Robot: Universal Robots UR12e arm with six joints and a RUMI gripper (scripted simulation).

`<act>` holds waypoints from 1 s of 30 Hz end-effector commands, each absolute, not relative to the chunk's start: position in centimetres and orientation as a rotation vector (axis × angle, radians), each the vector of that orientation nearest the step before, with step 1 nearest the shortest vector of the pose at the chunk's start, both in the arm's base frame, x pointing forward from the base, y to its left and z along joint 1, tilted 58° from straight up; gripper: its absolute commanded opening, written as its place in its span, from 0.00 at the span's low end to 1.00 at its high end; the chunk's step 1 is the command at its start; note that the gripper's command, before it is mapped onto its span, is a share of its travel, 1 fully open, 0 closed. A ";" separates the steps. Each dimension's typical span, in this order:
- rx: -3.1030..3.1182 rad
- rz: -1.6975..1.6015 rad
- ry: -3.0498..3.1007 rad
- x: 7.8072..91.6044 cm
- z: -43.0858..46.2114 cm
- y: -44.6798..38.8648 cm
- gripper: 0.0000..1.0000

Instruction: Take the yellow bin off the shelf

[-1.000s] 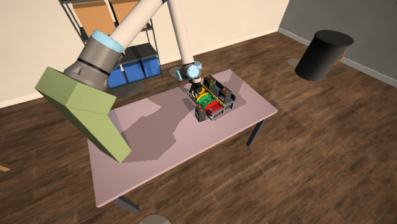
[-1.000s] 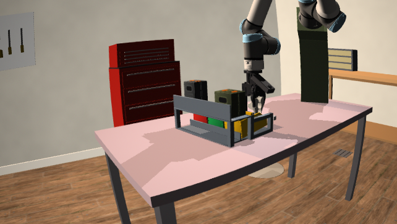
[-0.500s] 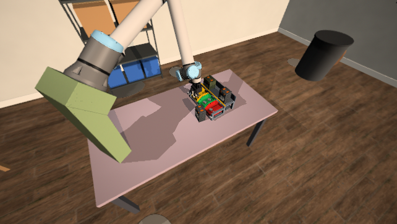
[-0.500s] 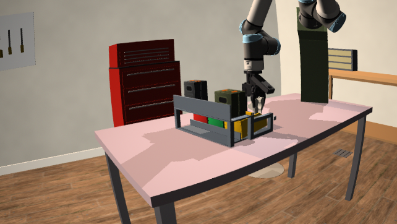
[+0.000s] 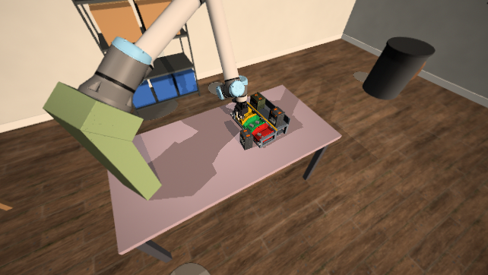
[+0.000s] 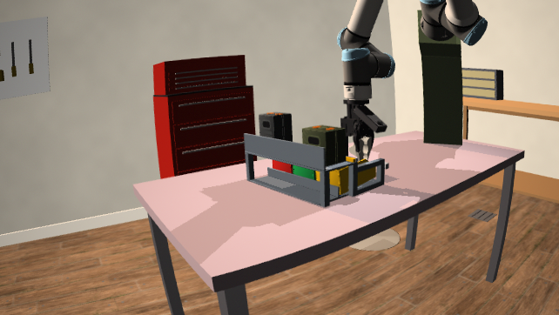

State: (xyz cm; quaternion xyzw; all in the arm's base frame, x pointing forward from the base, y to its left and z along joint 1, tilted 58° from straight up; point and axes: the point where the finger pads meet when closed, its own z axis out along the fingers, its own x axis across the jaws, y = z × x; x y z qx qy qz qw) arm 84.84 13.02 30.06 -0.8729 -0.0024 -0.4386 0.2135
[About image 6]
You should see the yellow bin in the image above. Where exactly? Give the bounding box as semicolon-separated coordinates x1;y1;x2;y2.
316;159;376;195

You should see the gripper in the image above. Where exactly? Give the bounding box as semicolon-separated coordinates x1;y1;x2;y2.
340;99;374;162

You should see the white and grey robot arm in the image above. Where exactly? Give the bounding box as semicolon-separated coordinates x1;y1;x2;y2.
337;0;488;133

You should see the red open bin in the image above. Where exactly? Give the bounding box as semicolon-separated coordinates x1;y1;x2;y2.
273;160;293;174

